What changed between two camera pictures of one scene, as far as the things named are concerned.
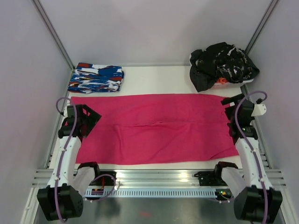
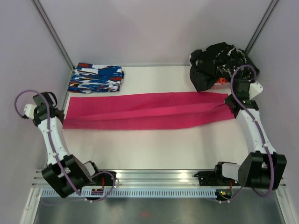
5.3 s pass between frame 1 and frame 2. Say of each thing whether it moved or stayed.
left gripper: moved
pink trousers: moved
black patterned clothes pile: stayed
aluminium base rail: stayed
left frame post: stayed
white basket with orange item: stayed
